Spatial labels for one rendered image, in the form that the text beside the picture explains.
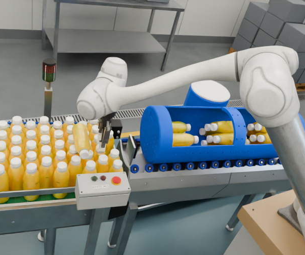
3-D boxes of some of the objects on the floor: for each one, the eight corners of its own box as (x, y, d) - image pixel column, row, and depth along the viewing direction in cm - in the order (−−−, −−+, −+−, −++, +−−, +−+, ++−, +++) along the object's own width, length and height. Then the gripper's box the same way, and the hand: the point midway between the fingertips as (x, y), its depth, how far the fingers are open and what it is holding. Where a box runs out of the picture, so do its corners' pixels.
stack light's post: (46, 219, 232) (52, 91, 166) (40, 219, 230) (44, 90, 165) (45, 214, 235) (52, 86, 169) (40, 215, 233) (44, 86, 168)
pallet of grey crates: (308, 90, 518) (353, 18, 447) (273, 93, 480) (316, 15, 409) (260, 54, 596) (292, -12, 525) (227, 54, 558) (256, -17, 487)
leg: (116, 248, 227) (133, 189, 190) (108, 249, 225) (124, 190, 187) (115, 240, 231) (131, 182, 194) (106, 241, 229) (122, 182, 192)
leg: (233, 230, 262) (267, 179, 225) (227, 231, 260) (261, 179, 223) (230, 224, 267) (263, 173, 229) (224, 225, 265) (256, 173, 227)
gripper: (121, 118, 127) (112, 161, 141) (113, 94, 139) (105, 136, 153) (102, 118, 124) (95, 162, 139) (95, 94, 136) (89, 136, 151)
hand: (101, 142), depth 144 cm, fingers closed on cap, 4 cm apart
